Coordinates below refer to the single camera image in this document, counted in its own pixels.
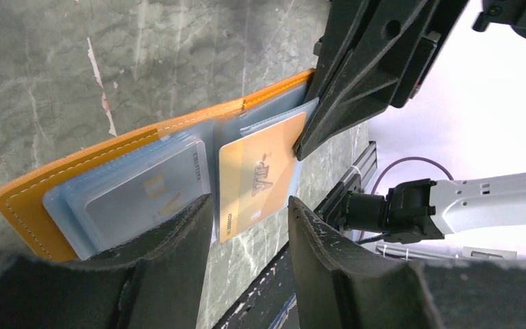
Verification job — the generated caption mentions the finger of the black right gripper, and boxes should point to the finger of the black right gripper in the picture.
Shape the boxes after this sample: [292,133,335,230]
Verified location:
[294,0,466,160]

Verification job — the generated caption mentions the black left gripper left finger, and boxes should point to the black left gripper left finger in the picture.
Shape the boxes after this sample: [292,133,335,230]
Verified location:
[0,195,213,328]

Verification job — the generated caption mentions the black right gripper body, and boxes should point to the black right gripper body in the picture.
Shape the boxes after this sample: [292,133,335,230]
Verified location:
[473,0,526,39]

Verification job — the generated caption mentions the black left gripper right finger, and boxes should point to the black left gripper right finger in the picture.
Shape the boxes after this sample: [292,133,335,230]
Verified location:
[288,197,526,328]

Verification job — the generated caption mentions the gold VIP credit card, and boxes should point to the gold VIP credit card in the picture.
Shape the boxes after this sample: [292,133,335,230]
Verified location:
[218,113,306,242]

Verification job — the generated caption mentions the orange card holder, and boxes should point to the orange card holder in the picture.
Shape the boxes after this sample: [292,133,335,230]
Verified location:
[0,68,316,263]

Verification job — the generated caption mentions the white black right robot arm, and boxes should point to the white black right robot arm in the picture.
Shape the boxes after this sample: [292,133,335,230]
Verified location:
[294,0,526,244]

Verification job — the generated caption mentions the silver VIP credit card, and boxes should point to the silver VIP credit card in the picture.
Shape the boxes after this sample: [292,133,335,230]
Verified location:
[79,138,210,252]

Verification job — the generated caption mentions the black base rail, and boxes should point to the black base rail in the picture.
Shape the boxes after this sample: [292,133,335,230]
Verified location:
[214,244,299,328]

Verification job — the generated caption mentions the aluminium extrusion frame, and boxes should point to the aluminium extrusion frame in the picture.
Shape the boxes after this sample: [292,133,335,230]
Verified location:
[314,141,377,231]

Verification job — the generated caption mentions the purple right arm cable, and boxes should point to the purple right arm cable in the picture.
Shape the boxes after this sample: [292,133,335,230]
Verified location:
[358,156,455,241]

